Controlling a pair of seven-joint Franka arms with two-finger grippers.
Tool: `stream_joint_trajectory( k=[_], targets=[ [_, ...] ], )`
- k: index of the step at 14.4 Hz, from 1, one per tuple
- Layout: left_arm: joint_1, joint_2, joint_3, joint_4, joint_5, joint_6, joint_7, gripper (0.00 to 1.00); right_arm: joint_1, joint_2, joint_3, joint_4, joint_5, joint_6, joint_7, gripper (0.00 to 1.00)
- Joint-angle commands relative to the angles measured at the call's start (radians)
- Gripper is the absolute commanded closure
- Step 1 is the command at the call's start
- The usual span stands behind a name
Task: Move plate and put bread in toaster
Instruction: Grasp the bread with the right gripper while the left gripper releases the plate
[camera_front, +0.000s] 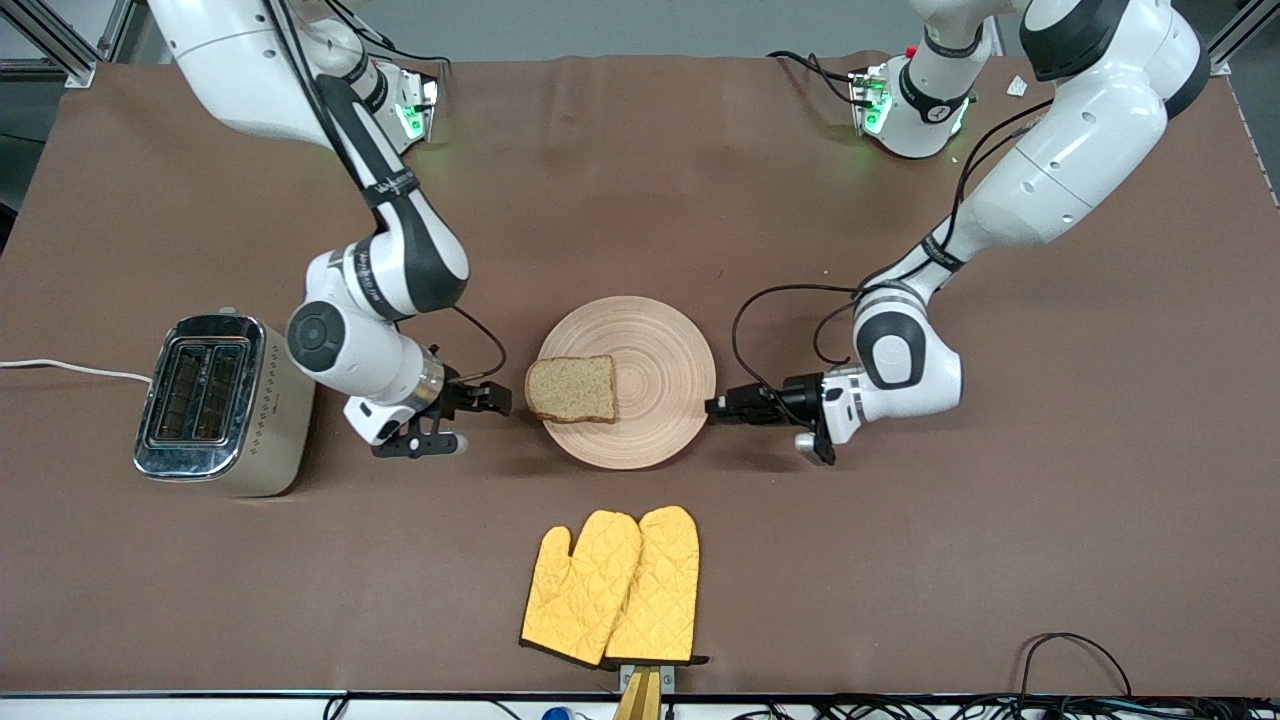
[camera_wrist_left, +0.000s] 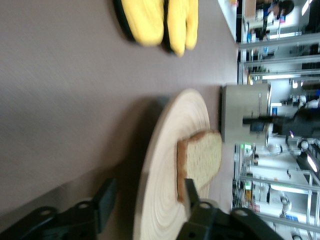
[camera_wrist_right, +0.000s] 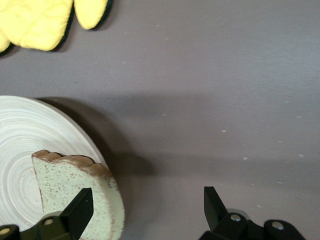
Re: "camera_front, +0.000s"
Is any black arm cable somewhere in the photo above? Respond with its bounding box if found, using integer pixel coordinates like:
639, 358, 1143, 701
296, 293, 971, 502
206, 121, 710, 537
731, 98, 1056, 403
262, 0, 509, 386

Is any white table edge rail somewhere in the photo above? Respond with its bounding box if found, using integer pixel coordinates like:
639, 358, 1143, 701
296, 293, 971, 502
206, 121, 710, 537
0, 691, 621, 720

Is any white toaster power cord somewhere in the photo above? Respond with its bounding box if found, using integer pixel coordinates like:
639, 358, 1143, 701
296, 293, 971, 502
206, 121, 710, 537
0, 358, 153, 386

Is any round wooden plate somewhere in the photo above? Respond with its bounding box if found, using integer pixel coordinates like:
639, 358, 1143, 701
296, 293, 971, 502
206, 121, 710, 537
537, 296, 717, 471

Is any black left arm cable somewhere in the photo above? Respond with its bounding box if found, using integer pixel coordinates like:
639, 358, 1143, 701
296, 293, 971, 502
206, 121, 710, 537
731, 98, 1056, 403

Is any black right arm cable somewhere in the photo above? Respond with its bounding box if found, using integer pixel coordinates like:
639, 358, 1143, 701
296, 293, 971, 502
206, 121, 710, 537
262, 0, 509, 386

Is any black base power cable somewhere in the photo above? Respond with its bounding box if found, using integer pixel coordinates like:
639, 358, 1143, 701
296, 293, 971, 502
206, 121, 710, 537
766, 50, 863, 107
330, 0, 451, 71

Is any brown bread slice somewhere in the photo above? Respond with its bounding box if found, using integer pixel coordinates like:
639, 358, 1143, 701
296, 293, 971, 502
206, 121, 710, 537
525, 355, 618, 424

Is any wooden and metal table clamp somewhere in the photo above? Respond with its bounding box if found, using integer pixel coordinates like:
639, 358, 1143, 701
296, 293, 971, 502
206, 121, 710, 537
612, 662, 677, 720

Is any metal base connector bracket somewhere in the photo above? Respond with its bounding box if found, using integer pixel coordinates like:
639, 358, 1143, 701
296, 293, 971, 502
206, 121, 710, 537
388, 68, 442, 143
848, 62, 893, 138

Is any chrome and beige toaster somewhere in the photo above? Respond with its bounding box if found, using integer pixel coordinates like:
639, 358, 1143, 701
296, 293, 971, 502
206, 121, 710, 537
133, 307, 318, 499

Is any brown table cover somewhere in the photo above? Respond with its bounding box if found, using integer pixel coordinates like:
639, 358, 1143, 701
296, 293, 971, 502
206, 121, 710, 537
0, 52, 1280, 698

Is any yellow quilted oven mitt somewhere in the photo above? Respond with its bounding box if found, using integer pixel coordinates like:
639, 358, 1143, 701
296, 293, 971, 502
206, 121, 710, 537
519, 510, 642, 668
603, 505, 709, 667

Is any black cable bundle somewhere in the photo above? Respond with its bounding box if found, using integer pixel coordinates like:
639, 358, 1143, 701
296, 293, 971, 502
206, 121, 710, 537
700, 694, 1280, 720

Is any aluminium frame profile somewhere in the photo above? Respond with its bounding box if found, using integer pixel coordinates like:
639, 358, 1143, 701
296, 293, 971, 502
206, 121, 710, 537
0, 0, 136, 89
1205, 0, 1280, 76

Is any looped black cable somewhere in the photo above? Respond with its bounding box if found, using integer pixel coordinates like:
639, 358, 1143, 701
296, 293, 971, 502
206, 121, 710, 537
1018, 632, 1133, 701

